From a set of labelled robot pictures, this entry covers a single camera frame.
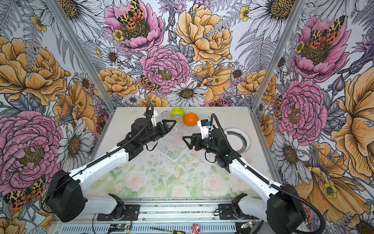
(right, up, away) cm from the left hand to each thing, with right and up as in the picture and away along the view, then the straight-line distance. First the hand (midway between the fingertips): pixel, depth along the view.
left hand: (174, 127), depth 78 cm
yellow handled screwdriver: (+1, -48, -9) cm, 49 cm away
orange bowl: (+9, +5, +30) cm, 32 cm away
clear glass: (+1, +5, +24) cm, 25 cm away
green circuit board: (-26, -48, -7) cm, 55 cm away
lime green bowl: (-1, +11, +33) cm, 35 cm away
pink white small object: (+11, -44, -12) cm, 47 cm away
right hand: (+7, -7, -2) cm, 10 cm away
